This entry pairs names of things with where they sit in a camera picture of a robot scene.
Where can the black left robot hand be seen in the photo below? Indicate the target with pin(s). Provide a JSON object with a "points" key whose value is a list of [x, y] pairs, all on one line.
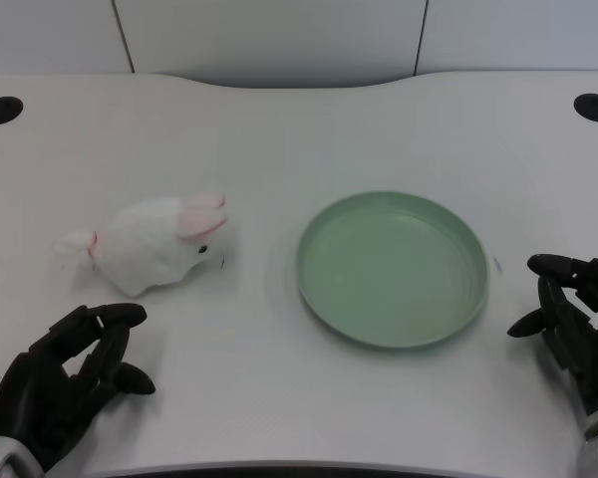
{"points": [[35, 383]]}

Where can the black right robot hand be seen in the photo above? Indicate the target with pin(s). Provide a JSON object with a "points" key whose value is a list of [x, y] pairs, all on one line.
{"points": [[573, 318]]}

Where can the white rabbit plush doll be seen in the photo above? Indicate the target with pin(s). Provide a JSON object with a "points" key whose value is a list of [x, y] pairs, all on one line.
{"points": [[152, 246]]}

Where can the green round plate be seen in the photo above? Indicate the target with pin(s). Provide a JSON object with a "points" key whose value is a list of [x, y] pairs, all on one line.
{"points": [[393, 269]]}

